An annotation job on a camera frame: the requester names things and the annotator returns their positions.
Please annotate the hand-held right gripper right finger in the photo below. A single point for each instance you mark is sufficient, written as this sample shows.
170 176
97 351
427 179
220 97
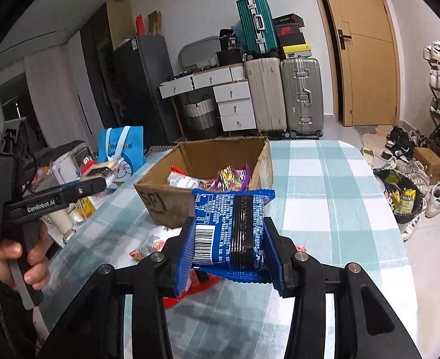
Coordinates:
276 265

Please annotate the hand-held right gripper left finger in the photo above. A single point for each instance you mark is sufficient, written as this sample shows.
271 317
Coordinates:
175 248

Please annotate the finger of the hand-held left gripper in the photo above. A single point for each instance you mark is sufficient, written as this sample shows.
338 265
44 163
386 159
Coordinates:
89 187
74 185

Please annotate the brown cardboard box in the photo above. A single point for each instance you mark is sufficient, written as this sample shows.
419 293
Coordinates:
152 202

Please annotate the blue snack packet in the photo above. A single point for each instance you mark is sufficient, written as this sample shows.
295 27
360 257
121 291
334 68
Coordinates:
220 213

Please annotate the white chip bag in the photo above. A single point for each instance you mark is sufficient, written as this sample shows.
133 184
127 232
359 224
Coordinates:
180 179

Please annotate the purple candy bag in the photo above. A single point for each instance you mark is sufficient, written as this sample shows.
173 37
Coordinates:
231 177

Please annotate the person's left hand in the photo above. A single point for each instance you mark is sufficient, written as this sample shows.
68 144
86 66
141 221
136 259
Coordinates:
37 261

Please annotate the yellow drink carton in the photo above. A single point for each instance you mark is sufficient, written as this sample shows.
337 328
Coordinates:
87 207

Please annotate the white kettle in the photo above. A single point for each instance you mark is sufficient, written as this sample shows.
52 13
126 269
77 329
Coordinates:
63 168

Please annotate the cream cylindrical container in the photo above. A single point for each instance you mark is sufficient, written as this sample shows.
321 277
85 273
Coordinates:
63 220

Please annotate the dark grey bag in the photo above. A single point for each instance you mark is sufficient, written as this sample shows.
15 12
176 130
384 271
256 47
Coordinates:
66 149

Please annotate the red triangular chip bag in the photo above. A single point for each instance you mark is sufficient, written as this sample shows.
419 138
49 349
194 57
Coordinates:
192 292

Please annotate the blue cartoon tote bag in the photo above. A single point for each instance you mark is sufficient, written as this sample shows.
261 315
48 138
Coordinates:
130 146

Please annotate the white wardrobe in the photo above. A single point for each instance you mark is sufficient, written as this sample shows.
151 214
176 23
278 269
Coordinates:
55 82

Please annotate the black refrigerator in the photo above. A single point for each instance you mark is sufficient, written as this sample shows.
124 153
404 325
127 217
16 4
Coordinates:
145 82

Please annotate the striped laundry basket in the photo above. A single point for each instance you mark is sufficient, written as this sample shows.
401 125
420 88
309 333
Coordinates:
199 116

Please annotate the tall dark cabinet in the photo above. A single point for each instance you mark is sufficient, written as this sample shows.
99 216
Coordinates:
100 52

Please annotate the black trash bag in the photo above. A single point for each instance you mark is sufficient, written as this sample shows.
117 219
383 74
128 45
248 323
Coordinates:
406 198

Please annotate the white drawer desk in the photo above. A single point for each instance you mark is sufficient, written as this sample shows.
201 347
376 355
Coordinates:
235 97

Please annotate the red paper bag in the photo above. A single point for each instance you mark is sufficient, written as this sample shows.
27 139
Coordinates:
140 26

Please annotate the beige suitcase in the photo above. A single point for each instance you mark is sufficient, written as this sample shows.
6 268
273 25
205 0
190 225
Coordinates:
265 93

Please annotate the silver suitcase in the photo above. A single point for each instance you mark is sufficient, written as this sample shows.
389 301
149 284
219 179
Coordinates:
302 93

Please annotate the brown paper bag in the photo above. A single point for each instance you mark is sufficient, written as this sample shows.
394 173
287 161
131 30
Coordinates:
154 24

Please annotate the pile of assorted shoes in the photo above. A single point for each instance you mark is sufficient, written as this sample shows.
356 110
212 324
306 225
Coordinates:
438 196

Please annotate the small cardboard box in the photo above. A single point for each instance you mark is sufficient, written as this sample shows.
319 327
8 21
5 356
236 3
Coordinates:
429 160

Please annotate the black round box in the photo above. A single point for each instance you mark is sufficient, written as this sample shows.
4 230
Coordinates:
229 58

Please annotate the black small bag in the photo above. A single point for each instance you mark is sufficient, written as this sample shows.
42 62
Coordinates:
229 39

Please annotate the yellow-trimmed shoe box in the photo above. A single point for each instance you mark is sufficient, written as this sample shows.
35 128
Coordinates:
296 51

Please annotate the teal suitcase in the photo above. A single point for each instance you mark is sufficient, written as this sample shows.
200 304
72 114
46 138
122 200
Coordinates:
257 26

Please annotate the red shoe box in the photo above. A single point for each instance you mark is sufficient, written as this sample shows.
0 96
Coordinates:
289 29

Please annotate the wooden door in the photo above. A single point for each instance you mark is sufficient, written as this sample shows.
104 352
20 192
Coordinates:
365 45

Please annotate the black red-lined shoe box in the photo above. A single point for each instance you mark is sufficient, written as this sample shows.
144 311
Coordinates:
287 19

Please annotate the grey rounded frame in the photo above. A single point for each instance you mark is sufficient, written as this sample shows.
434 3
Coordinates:
190 50

